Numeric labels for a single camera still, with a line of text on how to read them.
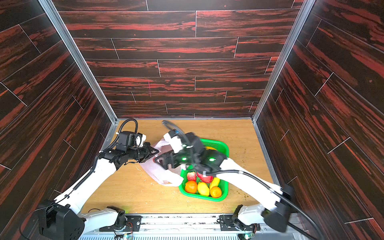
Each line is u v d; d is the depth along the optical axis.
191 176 0.86
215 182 0.84
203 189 0.81
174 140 0.57
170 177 0.73
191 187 0.80
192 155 0.49
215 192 0.77
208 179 0.82
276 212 0.37
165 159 0.54
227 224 0.74
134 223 0.74
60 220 0.39
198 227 0.74
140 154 0.67
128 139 0.62
